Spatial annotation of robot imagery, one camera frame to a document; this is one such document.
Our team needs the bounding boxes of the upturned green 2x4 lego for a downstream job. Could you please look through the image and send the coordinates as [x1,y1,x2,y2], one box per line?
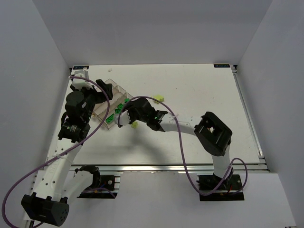
[105,114,114,124]

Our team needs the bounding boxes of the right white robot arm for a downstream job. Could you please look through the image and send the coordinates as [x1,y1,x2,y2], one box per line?
[121,97,233,181]

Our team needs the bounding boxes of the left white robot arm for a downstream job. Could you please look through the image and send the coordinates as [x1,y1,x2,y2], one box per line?
[21,79,113,227]

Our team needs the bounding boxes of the clear compartment organizer tray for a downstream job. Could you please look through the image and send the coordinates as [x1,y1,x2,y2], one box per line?
[92,79,133,130]

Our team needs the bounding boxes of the light yellow 2x2 lego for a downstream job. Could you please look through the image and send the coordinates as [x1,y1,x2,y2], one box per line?
[131,122,138,129]

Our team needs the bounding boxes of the light yellow-green curved lego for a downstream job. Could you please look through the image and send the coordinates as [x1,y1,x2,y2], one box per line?
[153,95,164,104]

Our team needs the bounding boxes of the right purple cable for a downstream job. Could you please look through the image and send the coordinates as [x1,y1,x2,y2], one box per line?
[117,95,249,197]

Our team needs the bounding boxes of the purple cable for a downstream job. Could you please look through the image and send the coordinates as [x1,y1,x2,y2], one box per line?
[1,76,110,228]
[117,95,249,197]

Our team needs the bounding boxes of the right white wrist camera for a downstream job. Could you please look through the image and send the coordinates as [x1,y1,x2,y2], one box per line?
[114,111,131,128]

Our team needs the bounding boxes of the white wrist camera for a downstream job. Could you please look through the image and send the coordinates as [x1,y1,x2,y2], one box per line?
[69,70,93,91]
[114,111,131,128]

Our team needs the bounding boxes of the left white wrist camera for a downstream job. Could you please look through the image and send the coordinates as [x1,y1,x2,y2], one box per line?
[69,70,93,91]

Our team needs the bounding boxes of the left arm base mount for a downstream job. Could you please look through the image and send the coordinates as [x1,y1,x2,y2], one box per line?
[74,165,119,199]

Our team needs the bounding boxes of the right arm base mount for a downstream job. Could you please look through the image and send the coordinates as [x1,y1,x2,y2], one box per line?
[197,174,245,202]

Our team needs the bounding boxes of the aluminium table edge rail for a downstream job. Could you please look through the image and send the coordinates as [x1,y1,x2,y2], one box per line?
[231,65,269,171]

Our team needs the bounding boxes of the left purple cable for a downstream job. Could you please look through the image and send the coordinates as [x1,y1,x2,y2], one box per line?
[1,76,110,228]

